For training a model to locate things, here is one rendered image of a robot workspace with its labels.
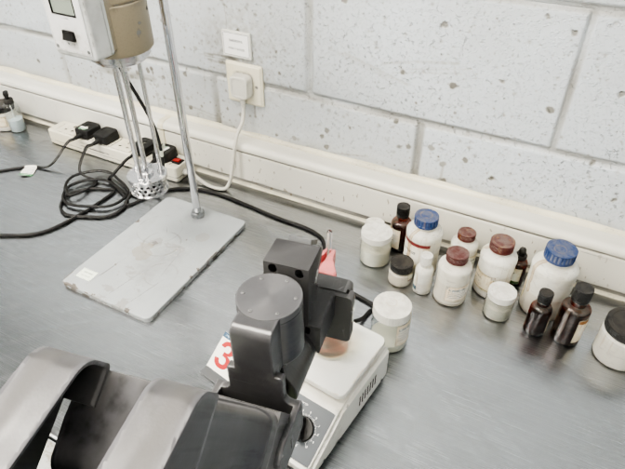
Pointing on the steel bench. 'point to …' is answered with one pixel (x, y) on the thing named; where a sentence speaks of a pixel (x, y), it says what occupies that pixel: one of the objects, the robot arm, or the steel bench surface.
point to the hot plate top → (320, 370)
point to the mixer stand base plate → (154, 259)
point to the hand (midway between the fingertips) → (328, 257)
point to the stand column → (180, 107)
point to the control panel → (305, 452)
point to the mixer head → (101, 30)
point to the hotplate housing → (345, 410)
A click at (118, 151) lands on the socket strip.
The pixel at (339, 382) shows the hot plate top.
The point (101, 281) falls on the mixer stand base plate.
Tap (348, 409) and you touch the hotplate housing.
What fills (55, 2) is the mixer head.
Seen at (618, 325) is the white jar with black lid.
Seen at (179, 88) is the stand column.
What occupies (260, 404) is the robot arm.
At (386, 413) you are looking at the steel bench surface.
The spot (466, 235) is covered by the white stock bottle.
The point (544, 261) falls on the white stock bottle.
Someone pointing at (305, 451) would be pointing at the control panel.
